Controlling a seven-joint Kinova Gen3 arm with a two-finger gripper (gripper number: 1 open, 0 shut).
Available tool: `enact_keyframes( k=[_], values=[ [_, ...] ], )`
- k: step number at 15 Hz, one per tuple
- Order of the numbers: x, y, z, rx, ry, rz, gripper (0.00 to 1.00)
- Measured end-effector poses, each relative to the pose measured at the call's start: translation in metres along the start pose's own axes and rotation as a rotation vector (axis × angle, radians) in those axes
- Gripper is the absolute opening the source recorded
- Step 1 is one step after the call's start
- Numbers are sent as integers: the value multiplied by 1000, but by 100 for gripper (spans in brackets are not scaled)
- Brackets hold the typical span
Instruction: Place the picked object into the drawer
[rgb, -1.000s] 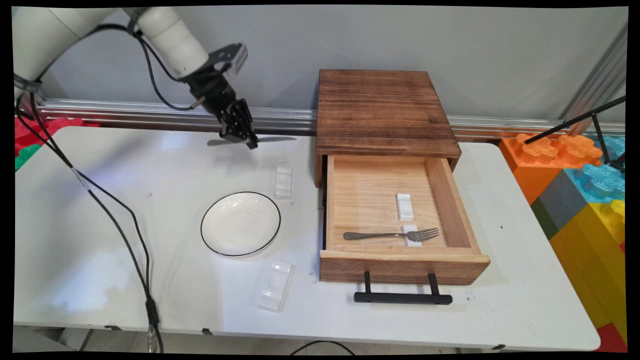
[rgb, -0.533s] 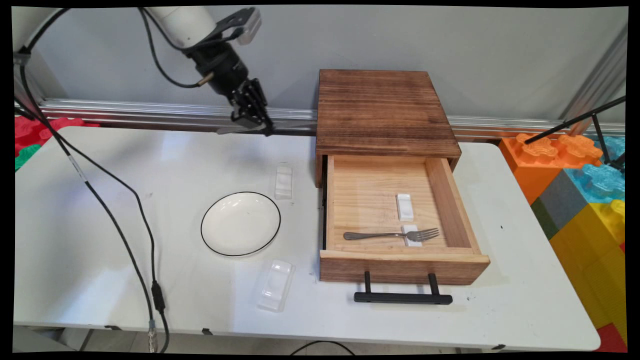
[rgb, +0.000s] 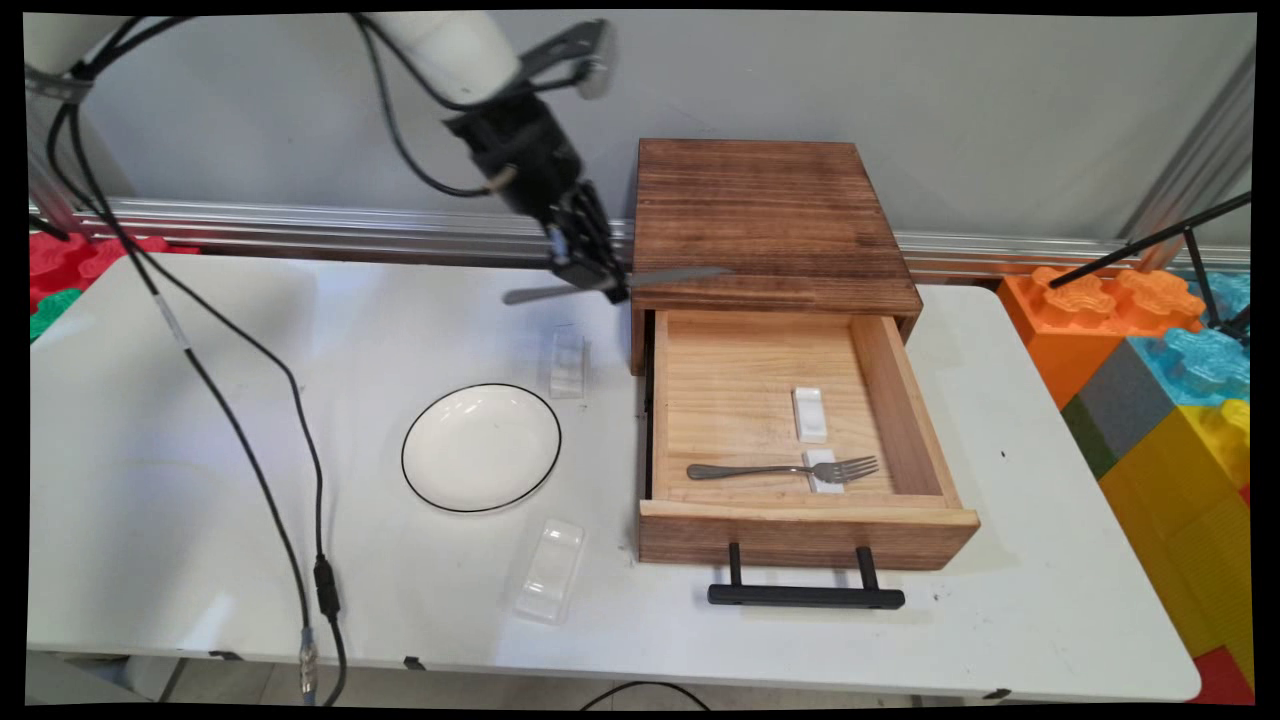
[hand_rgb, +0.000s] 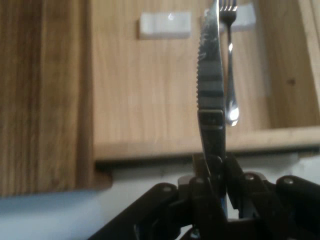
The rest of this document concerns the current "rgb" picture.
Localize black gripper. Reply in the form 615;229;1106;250
445;92;630;306

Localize silver metal table knife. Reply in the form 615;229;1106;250
502;265;734;306

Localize dark brown wooden cabinet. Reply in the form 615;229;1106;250
630;138;924;376

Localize light wooden drawer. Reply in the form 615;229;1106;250
638;308;982;572

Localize white plate with black rim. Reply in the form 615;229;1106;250
401;383;563;515

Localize silver metal fork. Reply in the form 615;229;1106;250
686;455;881;486

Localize large clear plastic cutlery rest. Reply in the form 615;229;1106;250
513;517;589;627

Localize orange foam block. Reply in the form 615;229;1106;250
997;265;1206;411

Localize red foam puzzle block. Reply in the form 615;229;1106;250
30;230;201;313

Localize dark green foam block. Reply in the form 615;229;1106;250
1060;395;1121;481

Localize bright green foam block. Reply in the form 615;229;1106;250
30;288;87;343

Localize grey foam block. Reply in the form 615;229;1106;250
1075;340;1183;461

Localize black tripod stand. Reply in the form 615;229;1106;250
1048;190;1253;346

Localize blue foam block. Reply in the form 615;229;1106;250
1130;272;1253;406

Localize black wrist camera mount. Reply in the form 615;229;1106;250
518;20;617;101

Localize horizontal aluminium rail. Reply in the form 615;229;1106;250
30;198;1251;286

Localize black metal drawer handle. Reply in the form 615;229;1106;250
707;543;907;611

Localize black cable with black coupler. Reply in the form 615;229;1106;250
45;14;517;706

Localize black floor cable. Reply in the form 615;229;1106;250
578;681;713;713

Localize black cable with silver plug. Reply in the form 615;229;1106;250
45;14;321;706

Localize grey velcro strap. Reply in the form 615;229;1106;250
25;64;93;103

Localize slanted aluminium frame post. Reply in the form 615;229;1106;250
1120;50;1256;271

